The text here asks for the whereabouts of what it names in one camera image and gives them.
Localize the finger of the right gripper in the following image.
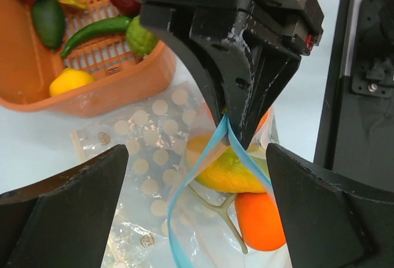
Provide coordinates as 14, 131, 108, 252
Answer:
189, 7, 301, 148
140, 3, 225, 119

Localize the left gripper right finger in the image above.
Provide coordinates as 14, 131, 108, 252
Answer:
267, 144, 393, 267

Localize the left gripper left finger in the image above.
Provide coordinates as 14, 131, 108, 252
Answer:
1, 145, 129, 267

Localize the orange tangerine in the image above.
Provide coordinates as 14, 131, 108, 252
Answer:
235, 193, 286, 251
255, 108, 270, 132

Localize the clear blue-zipper zip bag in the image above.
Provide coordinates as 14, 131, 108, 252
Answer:
167, 104, 291, 267

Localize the netted green melon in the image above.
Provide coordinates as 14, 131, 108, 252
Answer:
187, 185, 248, 254

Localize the yellow green mango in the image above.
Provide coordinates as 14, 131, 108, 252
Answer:
185, 134, 265, 193

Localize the clear dotted zip bag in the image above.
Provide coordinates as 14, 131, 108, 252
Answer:
70, 79, 213, 268

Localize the light green guava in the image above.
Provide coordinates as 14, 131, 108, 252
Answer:
126, 15, 159, 57

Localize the green chili pepper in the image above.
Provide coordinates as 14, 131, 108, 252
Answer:
60, 16, 132, 58

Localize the orange plastic basket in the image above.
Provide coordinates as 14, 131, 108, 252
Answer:
1, 0, 176, 117

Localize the yellow bell pepper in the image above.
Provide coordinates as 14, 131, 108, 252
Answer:
49, 68, 95, 97

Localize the dark green avocado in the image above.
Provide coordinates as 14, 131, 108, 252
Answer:
31, 0, 66, 51

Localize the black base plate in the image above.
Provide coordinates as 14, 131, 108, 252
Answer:
314, 0, 393, 191

